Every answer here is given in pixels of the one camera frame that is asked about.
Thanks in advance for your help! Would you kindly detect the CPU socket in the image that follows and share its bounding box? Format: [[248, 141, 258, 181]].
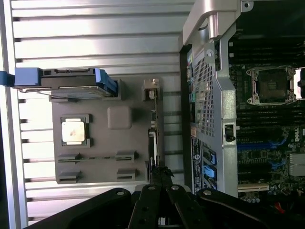
[[246, 66, 296, 105]]

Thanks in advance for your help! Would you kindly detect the green motherboard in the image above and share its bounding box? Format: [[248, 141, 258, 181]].
[[228, 22, 305, 208]]

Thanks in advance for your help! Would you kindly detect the open black PC case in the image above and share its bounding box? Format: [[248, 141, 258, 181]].
[[178, 0, 305, 215]]

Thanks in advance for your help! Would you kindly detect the silver CPU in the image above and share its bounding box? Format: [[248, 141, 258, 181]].
[[61, 121, 86, 144]]

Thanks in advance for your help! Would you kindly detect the blue expansion slot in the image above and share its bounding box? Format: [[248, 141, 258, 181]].
[[237, 140, 286, 150]]

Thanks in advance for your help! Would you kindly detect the silver chipset heatsink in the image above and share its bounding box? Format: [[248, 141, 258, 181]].
[[289, 152, 305, 177]]

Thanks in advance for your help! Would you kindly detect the grey parts rack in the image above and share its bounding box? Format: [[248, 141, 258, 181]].
[[49, 76, 165, 184]]

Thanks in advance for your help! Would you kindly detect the silver socket cover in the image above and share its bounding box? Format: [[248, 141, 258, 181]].
[[294, 68, 305, 100]]

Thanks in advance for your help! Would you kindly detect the hard disk in blue carrier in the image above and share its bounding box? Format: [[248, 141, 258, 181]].
[[0, 67, 119, 99]]

